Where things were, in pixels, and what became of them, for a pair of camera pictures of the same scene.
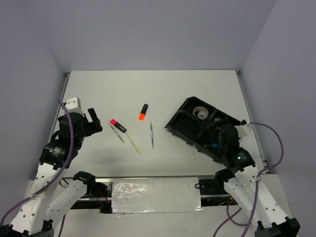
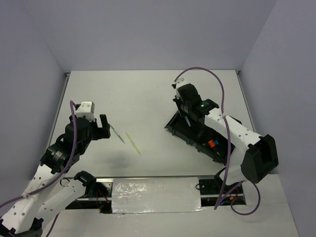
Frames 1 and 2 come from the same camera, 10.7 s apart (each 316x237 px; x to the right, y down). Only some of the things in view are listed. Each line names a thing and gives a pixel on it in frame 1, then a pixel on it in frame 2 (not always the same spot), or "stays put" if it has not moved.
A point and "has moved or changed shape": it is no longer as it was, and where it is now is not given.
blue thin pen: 152,140 -> 187,121
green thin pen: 117,134 stays put
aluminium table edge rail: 66,75 stays put
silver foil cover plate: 156,195 stays put
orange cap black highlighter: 142,113 has moved or changed shape
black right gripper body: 216,138 -> 183,107
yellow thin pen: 139,154 stays put
